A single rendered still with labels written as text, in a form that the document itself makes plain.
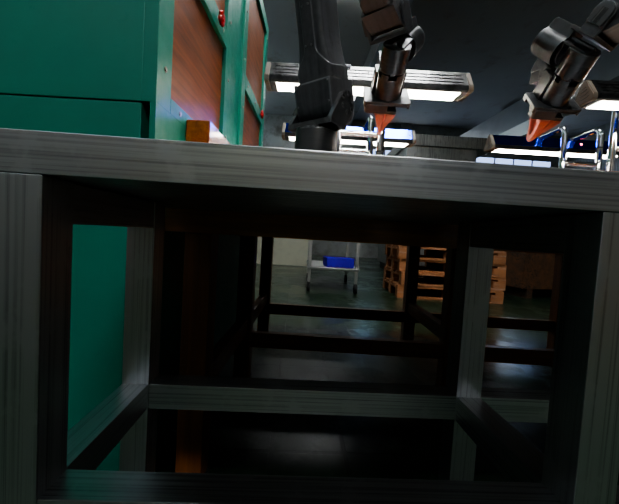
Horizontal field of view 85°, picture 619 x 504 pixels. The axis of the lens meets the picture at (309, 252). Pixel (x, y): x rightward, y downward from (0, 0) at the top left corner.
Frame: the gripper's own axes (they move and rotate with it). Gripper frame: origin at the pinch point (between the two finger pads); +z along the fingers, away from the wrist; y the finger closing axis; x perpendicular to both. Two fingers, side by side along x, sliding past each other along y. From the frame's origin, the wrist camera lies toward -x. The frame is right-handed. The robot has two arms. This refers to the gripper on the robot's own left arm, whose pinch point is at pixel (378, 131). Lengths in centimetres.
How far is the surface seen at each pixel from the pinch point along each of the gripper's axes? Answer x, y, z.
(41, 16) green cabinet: 0, 72, -21
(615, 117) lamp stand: -40, -88, 14
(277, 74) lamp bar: -26.6, 28.1, 0.1
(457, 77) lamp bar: -30.2, -25.6, -0.3
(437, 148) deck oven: -398, -174, 275
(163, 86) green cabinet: 6.3, 47.9, -11.5
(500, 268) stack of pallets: -135, -179, 233
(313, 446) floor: 61, 11, 61
